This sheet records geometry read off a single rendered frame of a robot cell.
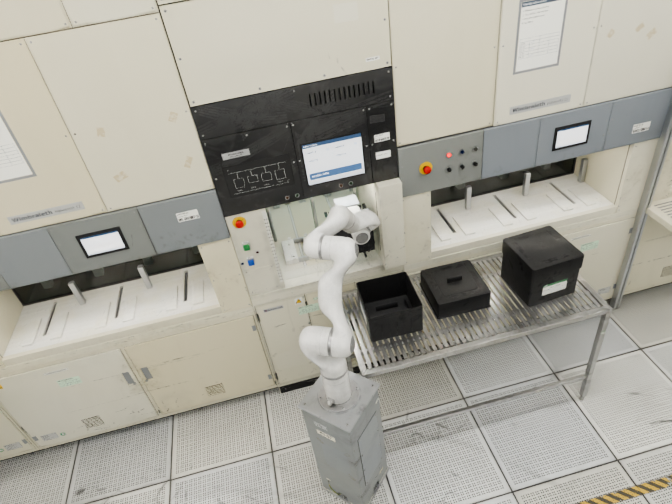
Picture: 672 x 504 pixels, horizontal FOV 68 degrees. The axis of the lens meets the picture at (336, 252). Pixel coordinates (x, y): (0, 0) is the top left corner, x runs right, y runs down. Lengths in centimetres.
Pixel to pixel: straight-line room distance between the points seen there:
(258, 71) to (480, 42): 98
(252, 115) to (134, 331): 137
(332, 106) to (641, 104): 162
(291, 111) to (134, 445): 229
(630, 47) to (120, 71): 229
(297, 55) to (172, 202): 87
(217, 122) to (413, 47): 90
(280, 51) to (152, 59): 50
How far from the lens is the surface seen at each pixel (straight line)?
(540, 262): 265
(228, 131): 228
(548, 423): 327
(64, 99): 230
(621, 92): 299
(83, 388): 329
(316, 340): 205
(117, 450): 358
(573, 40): 270
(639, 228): 356
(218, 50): 217
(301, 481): 307
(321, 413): 234
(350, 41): 223
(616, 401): 346
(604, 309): 284
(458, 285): 269
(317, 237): 201
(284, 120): 228
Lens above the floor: 267
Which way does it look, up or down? 38 degrees down
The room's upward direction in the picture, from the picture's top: 9 degrees counter-clockwise
